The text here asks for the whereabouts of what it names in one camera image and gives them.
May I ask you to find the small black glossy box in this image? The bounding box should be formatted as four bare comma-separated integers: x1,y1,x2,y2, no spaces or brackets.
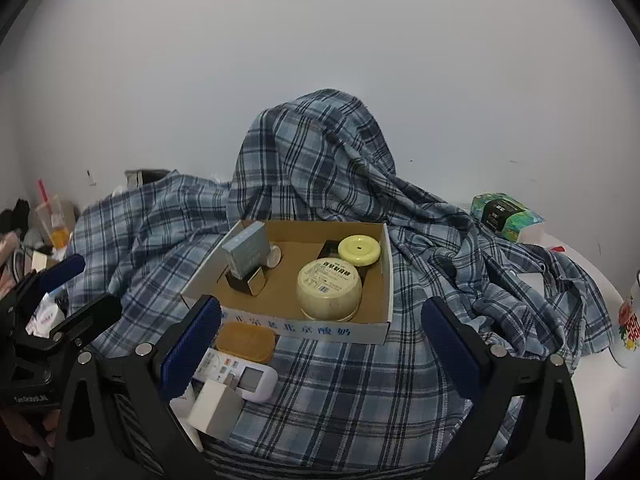
224,266,267,297

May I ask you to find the white power adapter charger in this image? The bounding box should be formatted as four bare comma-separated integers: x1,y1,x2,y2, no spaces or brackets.
188,379,244,442

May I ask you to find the grey blue carton box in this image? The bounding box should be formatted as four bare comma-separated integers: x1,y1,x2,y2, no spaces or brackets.
222,221,270,280

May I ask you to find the small white pill bottle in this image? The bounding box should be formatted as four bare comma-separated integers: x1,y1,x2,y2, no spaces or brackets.
265,244,282,269

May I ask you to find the cream round jar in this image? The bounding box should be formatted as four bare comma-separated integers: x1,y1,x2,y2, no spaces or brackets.
296,257,362,322

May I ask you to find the yellow round plastic lid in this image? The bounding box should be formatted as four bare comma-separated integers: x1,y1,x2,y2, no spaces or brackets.
337,235,381,268

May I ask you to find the black display frame box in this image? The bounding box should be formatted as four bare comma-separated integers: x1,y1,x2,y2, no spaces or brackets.
318,235,381,281

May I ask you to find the person left hand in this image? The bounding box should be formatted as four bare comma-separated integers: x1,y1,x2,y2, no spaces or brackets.
1,410,61,458

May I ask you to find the drink cup with straw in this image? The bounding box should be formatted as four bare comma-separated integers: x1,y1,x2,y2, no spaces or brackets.
35,179,73,250

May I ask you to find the white air conditioner remote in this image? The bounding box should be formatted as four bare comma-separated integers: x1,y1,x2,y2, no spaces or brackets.
193,348,279,403

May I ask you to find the grey box behind cloth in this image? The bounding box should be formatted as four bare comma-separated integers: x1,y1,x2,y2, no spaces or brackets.
125,169,169,190

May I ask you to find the grey striped towel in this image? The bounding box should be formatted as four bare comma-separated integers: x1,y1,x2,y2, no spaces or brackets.
114,393,511,480

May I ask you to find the cardboard yogurt box tray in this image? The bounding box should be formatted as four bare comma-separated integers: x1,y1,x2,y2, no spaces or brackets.
180,220,394,344

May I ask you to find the green tissue pack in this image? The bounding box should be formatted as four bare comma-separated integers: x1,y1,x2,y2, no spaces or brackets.
471,192,544,244

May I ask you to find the blue plaid shirt cloth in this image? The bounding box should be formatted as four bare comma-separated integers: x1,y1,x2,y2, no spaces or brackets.
67,89,613,471

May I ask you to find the white wall socket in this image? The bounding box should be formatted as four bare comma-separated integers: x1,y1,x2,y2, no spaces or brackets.
86,170,96,187

